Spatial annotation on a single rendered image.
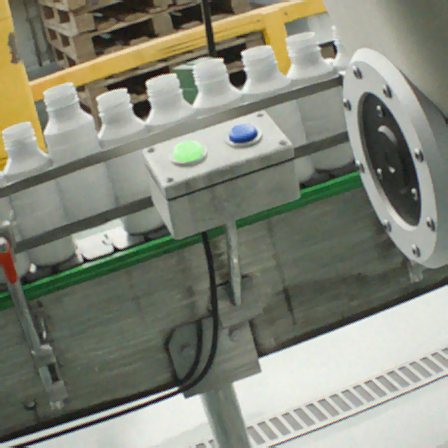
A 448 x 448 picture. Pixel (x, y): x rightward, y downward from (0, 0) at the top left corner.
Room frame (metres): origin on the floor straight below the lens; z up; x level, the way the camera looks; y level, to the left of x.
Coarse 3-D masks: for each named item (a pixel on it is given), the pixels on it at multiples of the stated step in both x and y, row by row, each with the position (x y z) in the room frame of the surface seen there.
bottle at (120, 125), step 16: (112, 96) 1.46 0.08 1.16; (128, 96) 1.45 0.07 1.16; (112, 112) 1.44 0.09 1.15; (128, 112) 1.44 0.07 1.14; (112, 128) 1.44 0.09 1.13; (128, 128) 1.43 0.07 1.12; (144, 128) 1.44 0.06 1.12; (112, 144) 1.43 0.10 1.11; (112, 160) 1.43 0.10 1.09; (128, 160) 1.43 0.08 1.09; (112, 176) 1.44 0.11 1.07; (128, 176) 1.43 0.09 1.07; (144, 176) 1.43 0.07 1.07; (128, 192) 1.43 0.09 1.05; (144, 192) 1.43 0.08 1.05; (128, 224) 1.43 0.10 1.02; (144, 224) 1.43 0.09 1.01; (160, 224) 1.43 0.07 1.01
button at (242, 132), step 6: (234, 126) 1.31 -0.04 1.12; (240, 126) 1.31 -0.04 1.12; (246, 126) 1.31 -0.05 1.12; (252, 126) 1.30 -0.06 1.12; (234, 132) 1.30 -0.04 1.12; (240, 132) 1.30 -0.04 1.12; (246, 132) 1.30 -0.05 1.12; (252, 132) 1.30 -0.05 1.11; (234, 138) 1.29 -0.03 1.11; (240, 138) 1.29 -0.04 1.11; (246, 138) 1.29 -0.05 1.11; (252, 138) 1.29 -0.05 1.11
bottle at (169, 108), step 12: (156, 84) 1.45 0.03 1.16; (168, 84) 1.45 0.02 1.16; (156, 96) 1.45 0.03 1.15; (168, 96) 1.44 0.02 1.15; (180, 96) 1.45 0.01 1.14; (156, 108) 1.45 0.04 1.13; (168, 108) 1.44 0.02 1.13; (180, 108) 1.44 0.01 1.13; (192, 108) 1.45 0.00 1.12; (156, 120) 1.44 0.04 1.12; (168, 120) 1.43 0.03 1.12; (180, 120) 1.43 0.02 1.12; (192, 132) 1.44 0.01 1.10; (156, 144) 1.44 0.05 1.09
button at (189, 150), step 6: (180, 144) 1.30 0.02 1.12; (186, 144) 1.30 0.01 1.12; (192, 144) 1.29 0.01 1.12; (198, 144) 1.29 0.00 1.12; (174, 150) 1.29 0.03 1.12; (180, 150) 1.29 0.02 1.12; (186, 150) 1.29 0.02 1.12; (192, 150) 1.28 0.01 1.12; (198, 150) 1.28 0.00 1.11; (174, 156) 1.29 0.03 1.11; (180, 156) 1.28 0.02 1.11; (186, 156) 1.28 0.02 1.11; (192, 156) 1.28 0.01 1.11
